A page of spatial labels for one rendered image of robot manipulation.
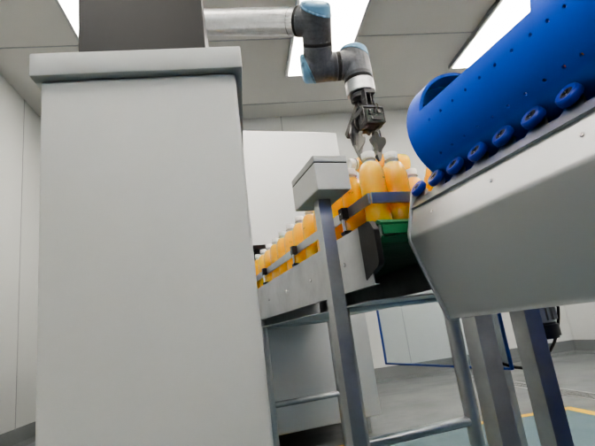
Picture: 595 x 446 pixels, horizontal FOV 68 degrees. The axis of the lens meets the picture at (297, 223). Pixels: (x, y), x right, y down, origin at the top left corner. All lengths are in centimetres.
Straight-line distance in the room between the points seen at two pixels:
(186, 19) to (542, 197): 70
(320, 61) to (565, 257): 89
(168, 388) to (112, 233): 23
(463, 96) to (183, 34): 57
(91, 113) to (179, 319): 34
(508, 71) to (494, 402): 67
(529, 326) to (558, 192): 42
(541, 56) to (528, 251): 34
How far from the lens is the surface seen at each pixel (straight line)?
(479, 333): 108
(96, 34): 92
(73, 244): 69
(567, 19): 87
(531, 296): 97
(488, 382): 109
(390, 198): 122
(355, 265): 124
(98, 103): 76
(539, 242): 90
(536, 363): 118
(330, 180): 120
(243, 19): 153
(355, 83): 141
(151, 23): 91
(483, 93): 97
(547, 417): 120
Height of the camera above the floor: 64
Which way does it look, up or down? 14 degrees up
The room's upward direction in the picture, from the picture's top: 7 degrees counter-clockwise
